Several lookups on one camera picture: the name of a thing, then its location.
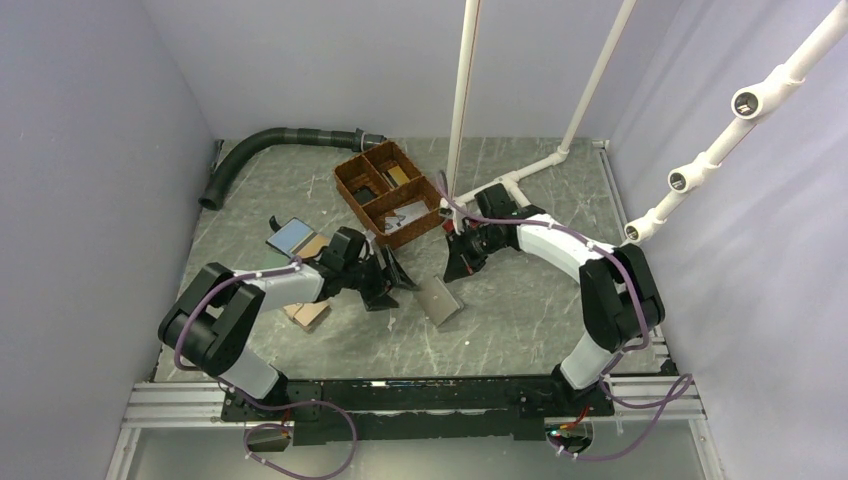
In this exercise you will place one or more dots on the brown woven divided basket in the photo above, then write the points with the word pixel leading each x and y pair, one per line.
pixel 367 169

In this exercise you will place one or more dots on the open blue card wallet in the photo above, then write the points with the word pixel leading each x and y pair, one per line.
pixel 295 238

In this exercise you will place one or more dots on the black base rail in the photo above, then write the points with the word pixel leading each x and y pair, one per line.
pixel 517 406

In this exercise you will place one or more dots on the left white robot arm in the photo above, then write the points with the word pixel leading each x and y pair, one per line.
pixel 209 325

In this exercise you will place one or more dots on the black card in basket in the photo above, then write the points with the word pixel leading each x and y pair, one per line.
pixel 364 195

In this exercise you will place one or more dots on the beige snap card holder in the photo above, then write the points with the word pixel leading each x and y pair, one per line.
pixel 307 316

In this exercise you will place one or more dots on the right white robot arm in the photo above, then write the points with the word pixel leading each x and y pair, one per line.
pixel 620 301

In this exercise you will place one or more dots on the cards in basket front compartment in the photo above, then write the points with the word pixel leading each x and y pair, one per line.
pixel 404 215

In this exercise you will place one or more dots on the white PVC pipe frame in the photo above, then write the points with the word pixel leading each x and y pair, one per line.
pixel 556 69

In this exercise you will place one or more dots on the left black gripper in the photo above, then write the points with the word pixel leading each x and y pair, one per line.
pixel 375 297

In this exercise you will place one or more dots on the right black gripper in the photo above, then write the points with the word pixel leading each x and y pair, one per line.
pixel 460 263

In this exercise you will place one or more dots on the white pipe camera boom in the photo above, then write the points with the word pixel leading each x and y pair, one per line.
pixel 751 106

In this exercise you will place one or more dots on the grey leather card holder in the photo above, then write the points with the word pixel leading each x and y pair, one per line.
pixel 438 303

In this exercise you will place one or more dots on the gold card in basket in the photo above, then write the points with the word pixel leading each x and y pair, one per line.
pixel 396 176

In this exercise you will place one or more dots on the green card holder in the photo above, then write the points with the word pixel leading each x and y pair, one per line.
pixel 274 261

